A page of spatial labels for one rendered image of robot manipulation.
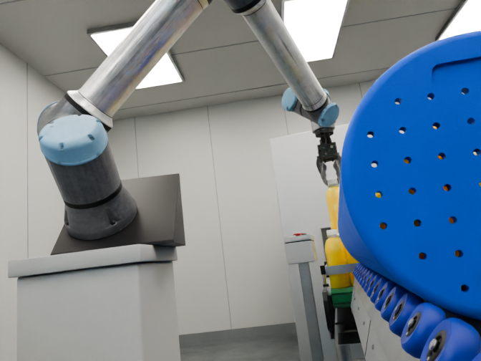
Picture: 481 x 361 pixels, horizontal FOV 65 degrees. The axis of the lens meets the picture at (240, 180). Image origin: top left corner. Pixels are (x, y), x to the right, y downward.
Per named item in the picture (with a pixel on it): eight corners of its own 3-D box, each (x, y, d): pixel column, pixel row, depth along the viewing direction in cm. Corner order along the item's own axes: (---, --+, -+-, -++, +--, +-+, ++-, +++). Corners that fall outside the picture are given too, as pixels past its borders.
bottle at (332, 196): (351, 230, 140) (342, 181, 144) (331, 233, 142) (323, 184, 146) (350, 230, 147) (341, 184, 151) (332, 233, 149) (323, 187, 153)
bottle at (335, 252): (351, 285, 138) (343, 233, 141) (350, 286, 131) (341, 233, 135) (332, 286, 140) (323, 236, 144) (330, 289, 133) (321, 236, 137)
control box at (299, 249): (287, 264, 140) (283, 236, 142) (293, 263, 159) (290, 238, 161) (315, 261, 138) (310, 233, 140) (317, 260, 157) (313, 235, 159)
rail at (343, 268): (328, 275, 133) (326, 266, 133) (328, 275, 134) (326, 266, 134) (452, 261, 124) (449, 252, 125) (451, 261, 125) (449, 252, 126)
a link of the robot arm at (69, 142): (66, 213, 91) (39, 149, 81) (55, 180, 104) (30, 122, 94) (128, 190, 97) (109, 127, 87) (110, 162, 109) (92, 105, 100)
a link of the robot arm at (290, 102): (302, 91, 136) (326, 96, 143) (283, 82, 145) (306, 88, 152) (293, 116, 140) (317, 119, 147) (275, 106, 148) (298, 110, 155)
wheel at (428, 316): (429, 301, 29) (455, 316, 29) (417, 294, 34) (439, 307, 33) (401, 353, 29) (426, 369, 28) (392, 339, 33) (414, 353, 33)
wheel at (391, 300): (399, 284, 44) (415, 294, 43) (393, 281, 48) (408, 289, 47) (379, 319, 43) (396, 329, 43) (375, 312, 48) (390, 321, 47)
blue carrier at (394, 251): (360, 330, 36) (326, 54, 41) (343, 273, 119) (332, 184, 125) (741, 321, 30) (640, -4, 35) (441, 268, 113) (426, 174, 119)
